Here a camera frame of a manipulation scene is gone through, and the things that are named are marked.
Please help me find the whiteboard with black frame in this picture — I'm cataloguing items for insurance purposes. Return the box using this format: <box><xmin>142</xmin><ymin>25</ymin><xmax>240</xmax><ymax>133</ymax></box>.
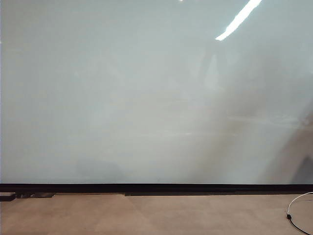
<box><xmin>0</xmin><ymin>0</ymin><xmax>313</xmax><ymax>193</ymax></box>

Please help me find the thin black cable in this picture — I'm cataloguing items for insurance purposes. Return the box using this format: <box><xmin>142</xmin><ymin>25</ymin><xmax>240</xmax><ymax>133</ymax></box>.
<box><xmin>286</xmin><ymin>207</ymin><xmax>313</xmax><ymax>235</ymax></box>

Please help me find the black whiteboard tray rail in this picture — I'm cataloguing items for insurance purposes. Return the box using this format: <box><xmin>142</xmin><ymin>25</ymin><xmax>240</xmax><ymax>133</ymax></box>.
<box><xmin>124</xmin><ymin>191</ymin><xmax>313</xmax><ymax>197</ymax></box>

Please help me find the black block under whiteboard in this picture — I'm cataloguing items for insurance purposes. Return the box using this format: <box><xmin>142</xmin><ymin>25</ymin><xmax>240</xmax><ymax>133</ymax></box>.
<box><xmin>0</xmin><ymin>192</ymin><xmax>16</xmax><ymax>202</ymax></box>

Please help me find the thin white cable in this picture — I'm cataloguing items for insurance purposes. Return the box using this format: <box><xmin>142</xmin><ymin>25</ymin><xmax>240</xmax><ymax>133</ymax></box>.
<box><xmin>286</xmin><ymin>191</ymin><xmax>313</xmax><ymax>211</ymax></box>

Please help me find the dark grey flat bracket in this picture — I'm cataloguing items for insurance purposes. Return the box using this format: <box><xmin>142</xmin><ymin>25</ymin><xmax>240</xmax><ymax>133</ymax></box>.
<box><xmin>16</xmin><ymin>192</ymin><xmax>57</xmax><ymax>199</ymax></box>

